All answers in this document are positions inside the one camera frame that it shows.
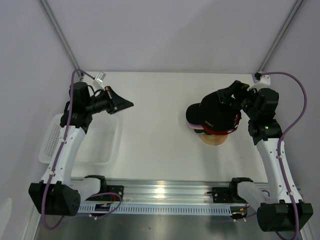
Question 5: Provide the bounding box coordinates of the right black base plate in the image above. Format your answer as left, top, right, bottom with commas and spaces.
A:
206, 187, 235, 204

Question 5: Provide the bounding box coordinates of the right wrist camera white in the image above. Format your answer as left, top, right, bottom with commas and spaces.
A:
248, 72, 271, 91

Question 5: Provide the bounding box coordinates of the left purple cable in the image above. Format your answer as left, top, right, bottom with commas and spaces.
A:
40, 69, 123, 230

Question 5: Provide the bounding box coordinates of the red baseball cap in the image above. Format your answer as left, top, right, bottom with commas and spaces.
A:
201, 111, 242, 136

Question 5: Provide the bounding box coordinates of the white slotted cable duct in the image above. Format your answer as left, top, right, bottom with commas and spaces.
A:
78, 203, 232, 216

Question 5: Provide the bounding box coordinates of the dark green baseball cap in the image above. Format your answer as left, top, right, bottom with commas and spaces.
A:
193, 129, 212, 136

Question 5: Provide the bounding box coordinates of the aluminium frame post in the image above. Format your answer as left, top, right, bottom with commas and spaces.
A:
37, 0, 80, 69
256, 0, 307, 72

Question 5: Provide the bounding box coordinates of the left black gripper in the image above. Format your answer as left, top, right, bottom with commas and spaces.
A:
85, 86, 134, 115

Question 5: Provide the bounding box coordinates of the wooden hat stand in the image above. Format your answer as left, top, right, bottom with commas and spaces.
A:
199, 134, 228, 146

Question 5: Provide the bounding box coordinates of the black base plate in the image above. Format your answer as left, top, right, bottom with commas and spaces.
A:
206, 187, 235, 204
105, 185, 124, 202

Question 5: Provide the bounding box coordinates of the lavender baseball cap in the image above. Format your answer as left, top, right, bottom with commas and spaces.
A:
187, 122, 204, 130

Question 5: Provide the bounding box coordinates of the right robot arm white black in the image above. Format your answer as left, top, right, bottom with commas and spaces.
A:
217, 80, 314, 233

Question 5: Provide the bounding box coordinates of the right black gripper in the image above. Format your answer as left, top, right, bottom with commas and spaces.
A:
216, 80, 260, 120

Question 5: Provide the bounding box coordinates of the black baseball cap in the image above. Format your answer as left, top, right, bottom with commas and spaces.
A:
185, 91, 240, 125

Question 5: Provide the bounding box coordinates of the aluminium mounting rail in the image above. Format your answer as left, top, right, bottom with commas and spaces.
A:
69, 177, 306, 208

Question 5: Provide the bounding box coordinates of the white plastic basket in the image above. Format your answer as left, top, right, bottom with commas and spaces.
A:
38, 112, 122, 166

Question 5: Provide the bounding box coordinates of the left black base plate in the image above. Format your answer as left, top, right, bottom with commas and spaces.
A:
105, 185, 124, 202

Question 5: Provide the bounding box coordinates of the right aluminium frame post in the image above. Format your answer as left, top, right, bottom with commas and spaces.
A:
256, 0, 307, 72

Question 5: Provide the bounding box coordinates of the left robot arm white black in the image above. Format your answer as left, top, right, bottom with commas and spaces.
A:
28, 82, 134, 216

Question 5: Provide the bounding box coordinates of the left aluminium frame post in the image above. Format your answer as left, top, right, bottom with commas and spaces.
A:
37, 0, 80, 69

